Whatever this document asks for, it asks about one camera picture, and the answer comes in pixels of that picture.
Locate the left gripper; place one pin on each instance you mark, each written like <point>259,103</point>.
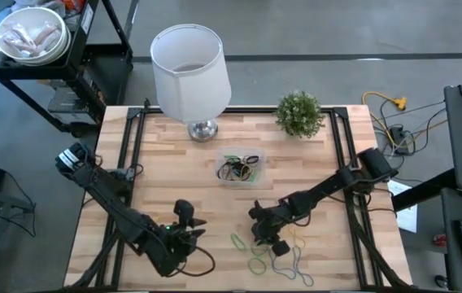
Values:
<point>178,244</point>

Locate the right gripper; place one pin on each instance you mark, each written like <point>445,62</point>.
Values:
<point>275,215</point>

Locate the green rubber band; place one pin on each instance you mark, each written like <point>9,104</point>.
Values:
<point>237,242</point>
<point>255,253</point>
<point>256,176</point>
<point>231,157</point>
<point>249,266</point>

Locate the long grey rubber band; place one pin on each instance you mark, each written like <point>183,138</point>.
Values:
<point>299,270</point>

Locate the large black rubber band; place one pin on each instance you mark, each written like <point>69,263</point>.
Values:
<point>219,173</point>

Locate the wide black rubber band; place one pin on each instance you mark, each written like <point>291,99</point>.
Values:
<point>247,160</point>

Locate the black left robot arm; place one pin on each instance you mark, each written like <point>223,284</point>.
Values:
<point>105,195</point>

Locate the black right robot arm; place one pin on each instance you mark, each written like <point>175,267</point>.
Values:
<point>328,187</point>

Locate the clear plastic bin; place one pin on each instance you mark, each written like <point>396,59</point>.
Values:
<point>261,184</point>

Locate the green potted plant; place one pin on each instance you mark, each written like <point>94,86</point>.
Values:
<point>300,114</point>

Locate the white shade silver table lamp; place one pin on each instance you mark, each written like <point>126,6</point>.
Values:
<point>190,89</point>

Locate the white paper sheet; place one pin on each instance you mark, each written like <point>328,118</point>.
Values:
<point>408,215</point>

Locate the black metal beam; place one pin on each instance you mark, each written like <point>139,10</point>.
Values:
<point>418,195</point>

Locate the black power strip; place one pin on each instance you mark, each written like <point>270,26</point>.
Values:
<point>397,136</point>

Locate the red can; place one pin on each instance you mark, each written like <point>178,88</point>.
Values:
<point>439,240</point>

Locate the grey flat device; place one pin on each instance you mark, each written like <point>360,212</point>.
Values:
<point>66,101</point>

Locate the black utility cart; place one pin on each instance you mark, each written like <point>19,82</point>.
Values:
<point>105,69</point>

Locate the black round object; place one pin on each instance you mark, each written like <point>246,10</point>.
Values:
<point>440,281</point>

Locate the white paper label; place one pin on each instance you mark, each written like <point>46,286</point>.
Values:
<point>86,18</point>

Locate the pink wrapped packet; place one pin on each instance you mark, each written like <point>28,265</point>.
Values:
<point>46,33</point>
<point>19,38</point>

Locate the orange printed box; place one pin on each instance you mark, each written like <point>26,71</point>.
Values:
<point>73,4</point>

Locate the white bowl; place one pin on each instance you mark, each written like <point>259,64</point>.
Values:
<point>31,16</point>

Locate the black aluminium table frame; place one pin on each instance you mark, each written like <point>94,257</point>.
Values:
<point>255,110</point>

